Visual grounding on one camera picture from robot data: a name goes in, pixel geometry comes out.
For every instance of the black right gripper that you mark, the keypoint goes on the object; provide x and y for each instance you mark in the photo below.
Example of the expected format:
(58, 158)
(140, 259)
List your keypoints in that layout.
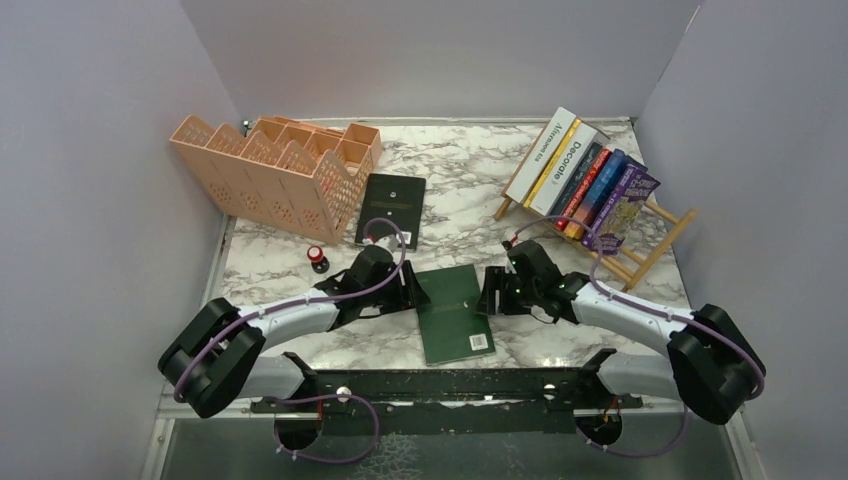
(497, 277)

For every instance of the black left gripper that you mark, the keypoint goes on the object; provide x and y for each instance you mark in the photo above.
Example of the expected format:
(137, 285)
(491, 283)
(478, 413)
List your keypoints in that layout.
(409, 295)

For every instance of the dark green thin book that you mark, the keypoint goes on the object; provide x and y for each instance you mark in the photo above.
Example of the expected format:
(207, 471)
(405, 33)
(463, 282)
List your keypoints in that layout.
(450, 327)

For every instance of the black hardcover book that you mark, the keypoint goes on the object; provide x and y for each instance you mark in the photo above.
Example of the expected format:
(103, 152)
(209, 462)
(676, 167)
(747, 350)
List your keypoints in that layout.
(399, 199)

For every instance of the white Afternoon Tea book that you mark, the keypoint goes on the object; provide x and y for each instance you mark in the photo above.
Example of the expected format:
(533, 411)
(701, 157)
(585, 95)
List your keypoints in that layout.
(526, 175)

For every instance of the Little Women book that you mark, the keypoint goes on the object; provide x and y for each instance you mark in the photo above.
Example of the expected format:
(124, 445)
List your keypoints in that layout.
(574, 182)

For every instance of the yellow Little Prince book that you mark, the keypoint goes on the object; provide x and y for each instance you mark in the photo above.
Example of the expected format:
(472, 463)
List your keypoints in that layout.
(556, 174)

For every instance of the purple comic paperback book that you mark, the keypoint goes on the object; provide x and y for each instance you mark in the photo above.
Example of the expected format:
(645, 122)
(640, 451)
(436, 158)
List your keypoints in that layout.
(623, 206)

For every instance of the blue Jane Eyre book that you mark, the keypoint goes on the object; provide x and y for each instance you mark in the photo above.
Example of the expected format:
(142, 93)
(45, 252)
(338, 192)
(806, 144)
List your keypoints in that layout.
(597, 194)

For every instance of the red comic paperback book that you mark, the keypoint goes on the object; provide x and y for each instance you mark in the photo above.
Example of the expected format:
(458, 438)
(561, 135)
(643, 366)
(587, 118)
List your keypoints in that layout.
(583, 189)

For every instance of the brown Decorate Furniture book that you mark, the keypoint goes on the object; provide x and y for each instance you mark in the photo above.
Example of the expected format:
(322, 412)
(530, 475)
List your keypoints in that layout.
(593, 134)

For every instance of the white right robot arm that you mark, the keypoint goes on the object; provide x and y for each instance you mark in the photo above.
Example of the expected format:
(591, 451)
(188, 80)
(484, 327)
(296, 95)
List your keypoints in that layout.
(698, 357)

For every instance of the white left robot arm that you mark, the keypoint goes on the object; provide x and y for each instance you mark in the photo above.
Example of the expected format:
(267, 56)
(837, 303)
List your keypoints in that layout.
(218, 359)

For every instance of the small red capped object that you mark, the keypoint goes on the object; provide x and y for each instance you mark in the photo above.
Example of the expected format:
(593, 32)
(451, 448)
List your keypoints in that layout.
(318, 261)

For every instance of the peach plastic file organizer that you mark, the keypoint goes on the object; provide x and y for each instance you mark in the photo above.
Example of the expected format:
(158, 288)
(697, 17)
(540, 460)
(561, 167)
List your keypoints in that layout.
(299, 177)

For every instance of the wooden book rack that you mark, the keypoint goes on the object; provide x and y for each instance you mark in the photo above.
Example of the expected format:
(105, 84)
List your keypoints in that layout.
(654, 231)

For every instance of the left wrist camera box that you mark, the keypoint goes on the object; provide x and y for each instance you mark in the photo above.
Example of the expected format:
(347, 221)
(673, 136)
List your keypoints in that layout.
(390, 243)

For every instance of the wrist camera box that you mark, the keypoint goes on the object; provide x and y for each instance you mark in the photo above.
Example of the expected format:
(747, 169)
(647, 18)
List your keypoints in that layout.
(390, 243)
(511, 239)

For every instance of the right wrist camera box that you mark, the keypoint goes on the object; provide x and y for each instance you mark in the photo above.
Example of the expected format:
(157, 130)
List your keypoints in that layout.
(511, 239)

